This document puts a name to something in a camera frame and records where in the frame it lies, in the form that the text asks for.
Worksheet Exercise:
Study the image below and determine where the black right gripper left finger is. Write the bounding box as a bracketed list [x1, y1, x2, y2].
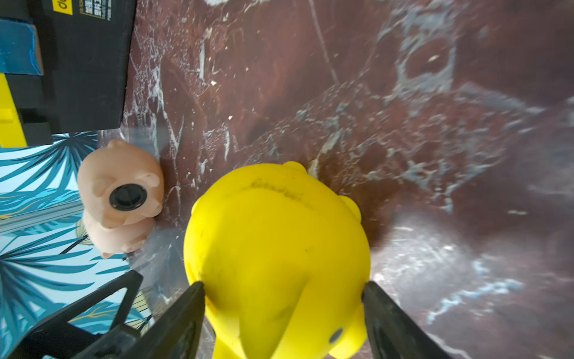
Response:
[121, 281, 206, 359]

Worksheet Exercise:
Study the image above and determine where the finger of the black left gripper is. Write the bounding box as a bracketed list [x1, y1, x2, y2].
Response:
[7, 270, 143, 358]

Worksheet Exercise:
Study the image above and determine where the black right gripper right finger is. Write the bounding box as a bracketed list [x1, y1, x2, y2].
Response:
[362, 281, 449, 359]

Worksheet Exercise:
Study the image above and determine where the light pink piggy bank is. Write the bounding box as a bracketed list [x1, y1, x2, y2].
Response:
[82, 211, 155, 259]

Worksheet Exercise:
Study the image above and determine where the yellow piggy bank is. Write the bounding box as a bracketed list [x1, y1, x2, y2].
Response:
[184, 162, 371, 358]

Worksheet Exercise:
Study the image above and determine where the black round plug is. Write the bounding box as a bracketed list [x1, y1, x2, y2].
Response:
[109, 183, 147, 212]

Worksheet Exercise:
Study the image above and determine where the dark pink piggy bank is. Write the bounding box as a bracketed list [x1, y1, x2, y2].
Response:
[77, 139, 164, 229]

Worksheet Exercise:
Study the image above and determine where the yellow black plastic toolbox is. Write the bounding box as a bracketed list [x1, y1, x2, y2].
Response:
[1, 1, 137, 149]

